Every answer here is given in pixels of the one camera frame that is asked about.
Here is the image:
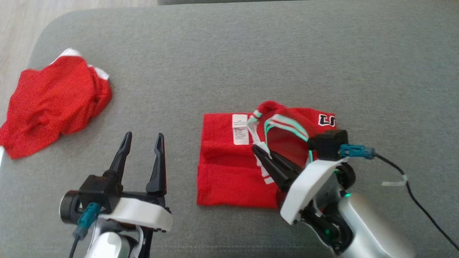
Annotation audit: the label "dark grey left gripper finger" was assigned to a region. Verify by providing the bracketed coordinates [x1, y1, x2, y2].
[144, 132, 167, 197]
[102, 131, 134, 186]

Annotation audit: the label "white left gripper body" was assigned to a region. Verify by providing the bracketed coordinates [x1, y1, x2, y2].
[102, 190, 174, 235]

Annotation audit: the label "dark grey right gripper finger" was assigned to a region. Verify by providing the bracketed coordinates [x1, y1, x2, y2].
[252, 142, 299, 192]
[270, 151, 306, 178]

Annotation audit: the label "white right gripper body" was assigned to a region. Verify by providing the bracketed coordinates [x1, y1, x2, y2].
[278, 157, 352, 225]

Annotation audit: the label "red basketball shorts with print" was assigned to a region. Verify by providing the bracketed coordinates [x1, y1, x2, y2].
[193, 98, 340, 212]

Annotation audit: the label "crumpled plain red garment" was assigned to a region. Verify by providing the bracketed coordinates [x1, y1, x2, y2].
[0, 47, 115, 160]

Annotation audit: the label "large grey sofa seat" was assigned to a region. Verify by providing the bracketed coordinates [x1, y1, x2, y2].
[0, 0, 459, 258]

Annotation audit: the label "blue left camera connector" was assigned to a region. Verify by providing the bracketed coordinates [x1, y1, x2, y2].
[72, 202, 103, 240]

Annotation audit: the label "blue camera connector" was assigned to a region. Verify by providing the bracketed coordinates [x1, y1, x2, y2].
[339, 142, 376, 161]
[72, 202, 103, 240]

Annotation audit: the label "blue right camera connector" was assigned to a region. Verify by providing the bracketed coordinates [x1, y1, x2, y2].
[339, 142, 376, 161]

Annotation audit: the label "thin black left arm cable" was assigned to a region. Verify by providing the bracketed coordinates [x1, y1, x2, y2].
[64, 235, 82, 258]

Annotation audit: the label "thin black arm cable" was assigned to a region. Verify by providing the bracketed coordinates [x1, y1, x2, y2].
[372, 148, 459, 258]
[64, 235, 82, 258]

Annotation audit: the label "white right cable label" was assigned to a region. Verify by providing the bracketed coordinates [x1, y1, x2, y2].
[381, 175, 409, 188]

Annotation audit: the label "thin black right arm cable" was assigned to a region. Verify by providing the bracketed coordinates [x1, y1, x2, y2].
[372, 148, 459, 258]

